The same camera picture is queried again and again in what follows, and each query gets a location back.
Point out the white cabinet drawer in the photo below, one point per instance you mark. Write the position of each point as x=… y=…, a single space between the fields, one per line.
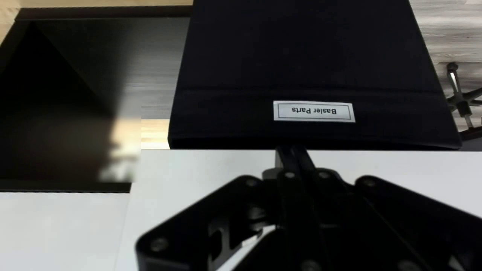
x=200 y=171

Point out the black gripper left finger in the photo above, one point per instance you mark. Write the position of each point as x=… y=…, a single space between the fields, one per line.
x=190 y=235

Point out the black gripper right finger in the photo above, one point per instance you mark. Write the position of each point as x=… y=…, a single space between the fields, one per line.
x=391 y=226

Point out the black metal tripod stand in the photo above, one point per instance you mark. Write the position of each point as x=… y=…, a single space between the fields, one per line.
x=464 y=103

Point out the black shelf cabinet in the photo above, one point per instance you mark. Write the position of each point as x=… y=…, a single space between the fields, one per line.
x=50 y=125

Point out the white bin label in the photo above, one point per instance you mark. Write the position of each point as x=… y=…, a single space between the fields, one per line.
x=313 y=110

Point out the black fabric storage bin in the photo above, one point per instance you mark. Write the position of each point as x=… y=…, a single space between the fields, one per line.
x=310 y=50

